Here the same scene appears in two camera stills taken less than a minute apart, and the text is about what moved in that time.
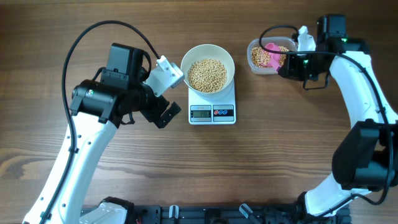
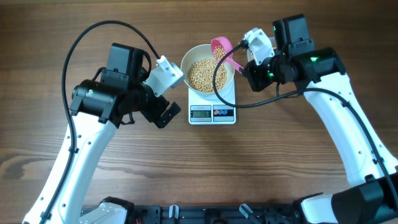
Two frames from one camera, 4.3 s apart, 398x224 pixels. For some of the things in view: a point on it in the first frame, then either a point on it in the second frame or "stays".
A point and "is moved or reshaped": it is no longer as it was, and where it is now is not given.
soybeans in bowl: [207, 75] stays
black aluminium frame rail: [227, 214] stays
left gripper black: [161, 104] stays
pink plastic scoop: [273, 56] is moved or reshaped
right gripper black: [288, 70] -> [251, 71]
